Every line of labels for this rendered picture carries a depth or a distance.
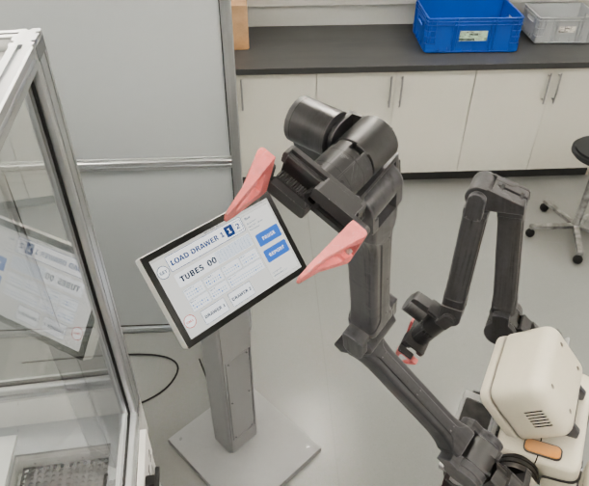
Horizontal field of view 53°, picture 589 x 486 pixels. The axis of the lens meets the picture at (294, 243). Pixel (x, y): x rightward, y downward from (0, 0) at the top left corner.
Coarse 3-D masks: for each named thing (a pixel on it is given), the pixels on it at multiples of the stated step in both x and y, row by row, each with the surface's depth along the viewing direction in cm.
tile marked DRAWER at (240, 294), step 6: (240, 288) 193; (246, 288) 194; (252, 288) 196; (228, 294) 191; (234, 294) 192; (240, 294) 193; (246, 294) 194; (252, 294) 195; (234, 300) 191; (240, 300) 193; (234, 306) 191
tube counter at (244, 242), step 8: (240, 240) 196; (248, 240) 198; (224, 248) 192; (232, 248) 194; (240, 248) 196; (208, 256) 189; (216, 256) 190; (224, 256) 192; (232, 256) 194; (208, 264) 188; (216, 264) 190
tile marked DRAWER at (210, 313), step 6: (222, 300) 189; (210, 306) 187; (216, 306) 188; (222, 306) 189; (204, 312) 185; (210, 312) 186; (216, 312) 187; (222, 312) 188; (204, 318) 185; (210, 318) 186; (216, 318) 187
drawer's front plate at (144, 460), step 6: (144, 432) 162; (144, 438) 161; (144, 444) 159; (144, 450) 158; (150, 450) 168; (138, 456) 157; (144, 456) 157; (138, 462) 155; (144, 462) 155; (150, 462) 166; (138, 468) 154; (144, 468) 154; (150, 468) 165; (138, 474) 153; (144, 474) 153; (150, 474) 164; (138, 480) 151; (144, 480) 152
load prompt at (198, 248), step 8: (232, 224) 195; (240, 224) 197; (216, 232) 192; (224, 232) 193; (232, 232) 195; (240, 232) 196; (200, 240) 188; (208, 240) 190; (216, 240) 191; (224, 240) 193; (184, 248) 185; (192, 248) 186; (200, 248) 188; (208, 248) 189; (168, 256) 182; (176, 256) 183; (184, 256) 184; (192, 256) 186; (168, 264) 181; (176, 264) 183; (184, 264) 184
